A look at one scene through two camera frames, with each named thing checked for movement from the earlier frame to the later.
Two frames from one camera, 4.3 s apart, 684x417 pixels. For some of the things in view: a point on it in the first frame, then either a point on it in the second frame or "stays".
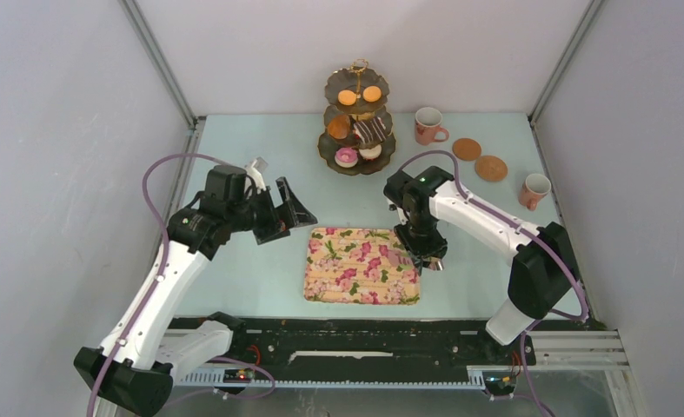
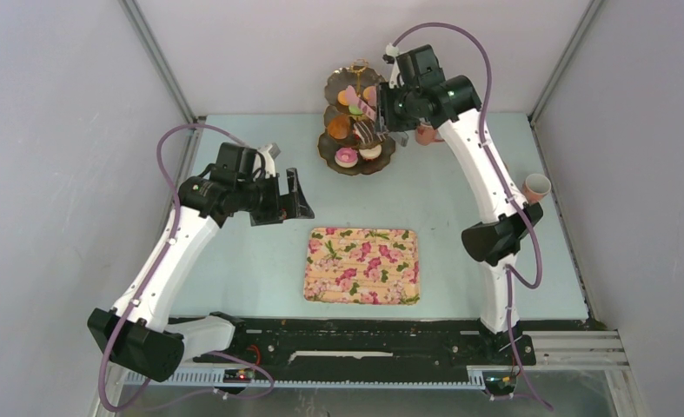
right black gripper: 437,248 → 388,121
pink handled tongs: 396,257 → 370,111
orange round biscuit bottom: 347,97 stays
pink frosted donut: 346,157 stays
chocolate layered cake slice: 369,131 stays
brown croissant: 338,126 stays
